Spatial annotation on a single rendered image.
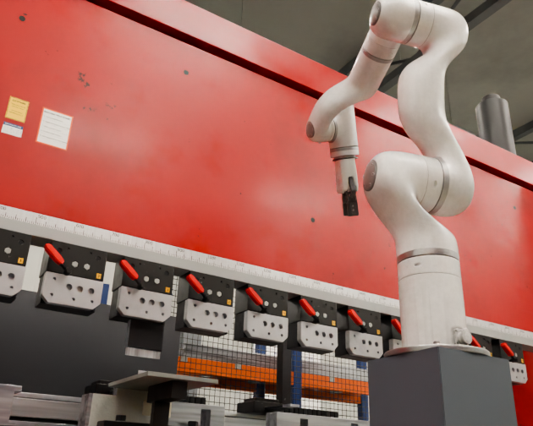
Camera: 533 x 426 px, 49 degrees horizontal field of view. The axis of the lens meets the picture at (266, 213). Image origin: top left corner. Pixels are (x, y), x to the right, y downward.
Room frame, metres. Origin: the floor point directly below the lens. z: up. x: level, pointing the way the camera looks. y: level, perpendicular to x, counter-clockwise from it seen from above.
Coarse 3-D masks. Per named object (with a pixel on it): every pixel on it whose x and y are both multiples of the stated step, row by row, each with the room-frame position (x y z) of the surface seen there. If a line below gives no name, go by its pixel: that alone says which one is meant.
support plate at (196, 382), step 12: (144, 372) 1.36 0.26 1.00; (156, 372) 1.35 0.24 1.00; (108, 384) 1.56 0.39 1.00; (120, 384) 1.50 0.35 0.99; (132, 384) 1.50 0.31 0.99; (144, 384) 1.49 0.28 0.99; (156, 384) 1.48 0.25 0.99; (192, 384) 1.46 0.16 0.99; (204, 384) 1.45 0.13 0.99; (216, 384) 1.44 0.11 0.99
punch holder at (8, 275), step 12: (0, 228) 1.37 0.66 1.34; (0, 240) 1.37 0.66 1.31; (12, 240) 1.38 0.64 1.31; (24, 240) 1.40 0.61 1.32; (0, 252) 1.37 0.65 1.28; (12, 252) 1.39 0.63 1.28; (24, 252) 1.40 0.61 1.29; (0, 264) 1.37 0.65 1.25; (12, 264) 1.39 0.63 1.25; (24, 264) 1.41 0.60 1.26; (0, 276) 1.38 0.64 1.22; (12, 276) 1.41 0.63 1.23; (0, 288) 1.38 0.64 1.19; (12, 288) 1.41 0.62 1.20; (0, 300) 1.44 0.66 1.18; (12, 300) 1.44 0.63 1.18
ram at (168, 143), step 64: (0, 0) 1.29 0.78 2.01; (64, 0) 1.38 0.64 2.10; (0, 64) 1.32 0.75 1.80; (64, 64) 1.40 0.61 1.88; (128, 64) 1.50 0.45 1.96; (192, 64) 1.62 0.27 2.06; (0, 128) 1.34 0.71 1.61; (128, 128) 1.52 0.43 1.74; (192, 128) 1.63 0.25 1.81; (256, 128) 1.76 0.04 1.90; (384, 128) 2.09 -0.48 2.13; (0, 192) 1.36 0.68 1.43; (64, 192) 1.44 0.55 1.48; (128, 192) 1.53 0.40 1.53; (192, 192) 1.64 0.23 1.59; (256, 192) 1.76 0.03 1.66; (320, 192) 1.91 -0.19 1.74; (512, 192) 2.52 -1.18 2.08; (128, 256) 1.55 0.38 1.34; (256, 256) 1.77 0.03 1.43; (320, 256) 1.90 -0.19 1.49; (384, 256) 2.07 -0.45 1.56; (512, 256) 2.48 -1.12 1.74; (512, 320) 2.45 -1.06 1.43
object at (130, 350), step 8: (136, 320) 1.60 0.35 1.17; (128, 328) 1.60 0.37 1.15; (136, 328) 1.60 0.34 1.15; (144, 328) 1.62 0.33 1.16; (152, 328) 1.63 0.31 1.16; (160, 328) 1.64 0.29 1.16; (128, 336) 1.60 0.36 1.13; (136, 336) 1.61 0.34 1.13; (144, 336) 1.62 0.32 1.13; (152, 336) 1.63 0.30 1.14; (160, 336) 1.64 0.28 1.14; (128, 344) 1.59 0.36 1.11; (136, 344) 1.61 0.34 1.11; (144, 344) 1.62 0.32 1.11; (152, 344) 1.63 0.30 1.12; (160, 344) 1.64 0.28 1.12; (128, 352) 1.61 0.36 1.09; (136, 352) 1.62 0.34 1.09; (144, 352) 1.63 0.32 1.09; (152, 352) 1.64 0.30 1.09; (160, 352) 1.65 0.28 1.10
